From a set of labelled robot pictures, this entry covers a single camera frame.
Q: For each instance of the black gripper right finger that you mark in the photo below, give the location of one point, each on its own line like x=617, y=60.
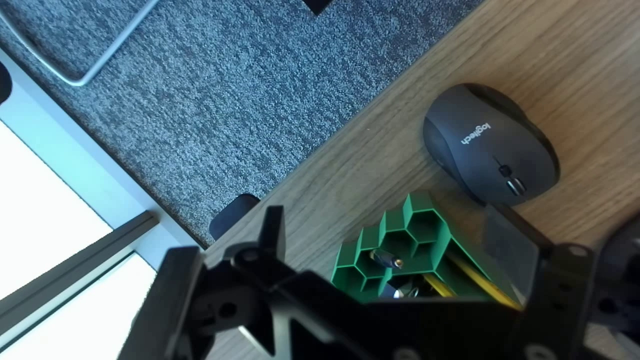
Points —
x=512, y=253

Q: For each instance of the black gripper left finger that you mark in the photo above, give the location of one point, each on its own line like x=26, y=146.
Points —
x=162, y=307

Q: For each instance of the long yellow pencil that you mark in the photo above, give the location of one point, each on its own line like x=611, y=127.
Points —
x=477, y=281

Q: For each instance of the short yellow pencil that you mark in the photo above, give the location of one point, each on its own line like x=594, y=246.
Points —
x=440, y=286

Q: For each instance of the green honeycomb pen holder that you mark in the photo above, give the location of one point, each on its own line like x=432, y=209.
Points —
x=413, y=223

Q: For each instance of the dark grey computer mouse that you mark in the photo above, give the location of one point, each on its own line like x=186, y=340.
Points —
x=487, y=143

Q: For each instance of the silver tipped item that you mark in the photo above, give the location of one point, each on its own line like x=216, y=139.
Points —
x=402, y=291
x=386, y=259

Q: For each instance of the grey metal rail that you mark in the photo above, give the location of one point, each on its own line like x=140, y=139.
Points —
x=72, y=277

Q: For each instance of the dark desk edge bracket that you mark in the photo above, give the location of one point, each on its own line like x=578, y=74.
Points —
x=232, y=216

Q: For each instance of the metal floor frame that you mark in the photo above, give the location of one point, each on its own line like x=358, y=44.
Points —
x=110, y=51

